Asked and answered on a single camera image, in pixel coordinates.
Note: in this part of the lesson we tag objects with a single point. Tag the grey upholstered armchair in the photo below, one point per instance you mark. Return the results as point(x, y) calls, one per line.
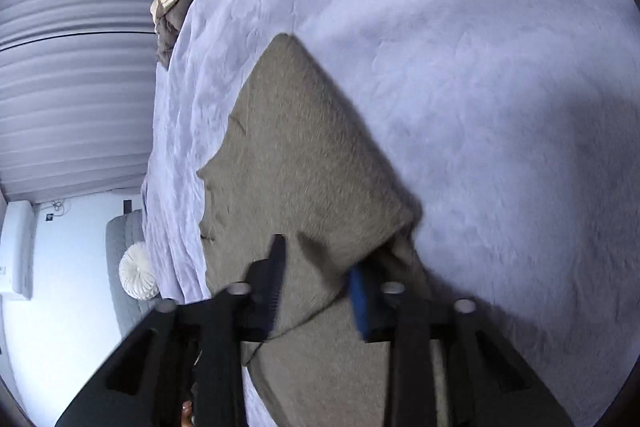
point(114, 267)

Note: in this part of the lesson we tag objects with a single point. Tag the small black wall socket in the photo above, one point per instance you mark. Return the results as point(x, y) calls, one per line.
point(127, 206)

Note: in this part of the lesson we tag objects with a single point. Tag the grey pleated curtain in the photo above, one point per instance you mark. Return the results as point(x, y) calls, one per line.
point(75, 82)

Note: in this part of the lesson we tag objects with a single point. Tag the round white pleated cushion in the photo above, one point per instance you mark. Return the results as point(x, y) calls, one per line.
point(136, 272)

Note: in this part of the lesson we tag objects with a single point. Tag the lavender embossed blanket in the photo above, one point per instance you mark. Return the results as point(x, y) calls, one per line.
point(450, 57)

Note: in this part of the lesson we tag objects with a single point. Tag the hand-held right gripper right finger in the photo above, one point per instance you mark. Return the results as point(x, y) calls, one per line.
point(358, 302)

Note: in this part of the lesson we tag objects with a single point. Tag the olive knit sweater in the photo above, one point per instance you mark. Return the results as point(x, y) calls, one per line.
point(300, 157)

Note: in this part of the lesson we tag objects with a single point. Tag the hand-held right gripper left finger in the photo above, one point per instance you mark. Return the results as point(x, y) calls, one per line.
point(274, 292)

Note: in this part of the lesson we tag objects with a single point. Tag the white wall air conditioner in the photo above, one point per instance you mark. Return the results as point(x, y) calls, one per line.
point(20, 247)

